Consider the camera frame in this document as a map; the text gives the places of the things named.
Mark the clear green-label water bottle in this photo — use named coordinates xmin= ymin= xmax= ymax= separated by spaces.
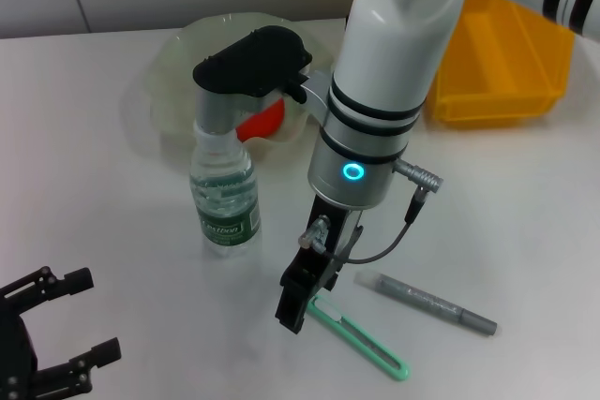
xmin=189 ymin=126 xmax=262 ymax=259

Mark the orange fruit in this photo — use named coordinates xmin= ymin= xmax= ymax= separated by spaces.
xmin=235 ymin=96 xmax=286 ymax=142

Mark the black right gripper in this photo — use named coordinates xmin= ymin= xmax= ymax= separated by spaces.
xmin=274 ymin=195 xmax=366 ymax=336

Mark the right arm gripper cable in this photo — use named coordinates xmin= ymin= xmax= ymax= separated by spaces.
xmin=298 ymin=158 xmax=446 ymax=264

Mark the yellow plastic storage bin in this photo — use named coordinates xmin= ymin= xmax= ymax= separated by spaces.
xmin=424 ymin=0 xmax=577 ymax=129

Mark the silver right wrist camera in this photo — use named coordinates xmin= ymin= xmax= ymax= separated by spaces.
xmin=191 ymin=23 xmax=314 ymax=137

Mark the green glass fruit bowl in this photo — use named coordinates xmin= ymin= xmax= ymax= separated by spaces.
xmin=148 ymin=10 xmax=348 ymax=168

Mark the green utility knife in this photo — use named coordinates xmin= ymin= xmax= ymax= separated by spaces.
xmin=307 ymin=294 xmax=412 ymax=381

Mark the grey marker pen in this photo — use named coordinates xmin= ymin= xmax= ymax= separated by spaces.
xmin=354 ymin=270 xmax=499 ymax=338

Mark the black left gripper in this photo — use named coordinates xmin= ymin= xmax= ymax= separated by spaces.
xmin=0 ymin=266 xmax=123 ymax=400

